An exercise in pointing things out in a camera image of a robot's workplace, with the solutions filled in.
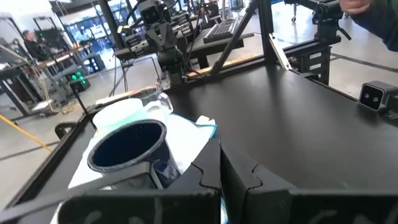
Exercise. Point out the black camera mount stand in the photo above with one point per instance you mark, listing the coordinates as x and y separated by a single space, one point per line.
317 59

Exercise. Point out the clear glass footed mug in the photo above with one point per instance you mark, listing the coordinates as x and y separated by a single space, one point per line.
161 104

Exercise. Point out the person's hand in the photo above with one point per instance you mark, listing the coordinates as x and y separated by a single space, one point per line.
354 5

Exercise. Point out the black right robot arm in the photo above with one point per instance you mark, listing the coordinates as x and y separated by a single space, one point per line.
171 65

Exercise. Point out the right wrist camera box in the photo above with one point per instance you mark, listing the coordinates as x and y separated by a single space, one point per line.
152 14

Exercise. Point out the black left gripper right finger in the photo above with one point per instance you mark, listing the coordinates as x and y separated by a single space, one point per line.
248 199

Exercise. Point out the silver metal bracket strip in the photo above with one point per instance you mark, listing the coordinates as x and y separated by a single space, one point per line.
280 51

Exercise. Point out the person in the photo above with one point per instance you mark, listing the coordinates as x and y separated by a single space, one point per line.
32 46

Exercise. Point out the black box green lights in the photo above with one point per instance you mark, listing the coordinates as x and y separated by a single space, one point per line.
78 81

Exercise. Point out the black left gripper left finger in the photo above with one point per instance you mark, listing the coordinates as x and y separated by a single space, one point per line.
199 186

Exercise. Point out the grey table-level camera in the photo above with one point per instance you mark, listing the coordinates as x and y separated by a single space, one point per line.
373 96

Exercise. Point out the dark blue enamel mug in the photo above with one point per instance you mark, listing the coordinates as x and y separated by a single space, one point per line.
124 146

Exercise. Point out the black rig frame struts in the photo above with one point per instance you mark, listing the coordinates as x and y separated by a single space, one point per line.
265 31

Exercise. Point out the black computer keyboard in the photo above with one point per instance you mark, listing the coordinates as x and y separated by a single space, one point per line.
222 30

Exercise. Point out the white cloth teal trim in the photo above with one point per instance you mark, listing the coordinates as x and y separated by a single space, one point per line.
183 140

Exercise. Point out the teal and white cup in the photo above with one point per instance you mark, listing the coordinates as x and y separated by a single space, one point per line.
118 113

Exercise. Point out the black desk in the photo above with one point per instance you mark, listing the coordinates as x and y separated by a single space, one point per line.
217 46

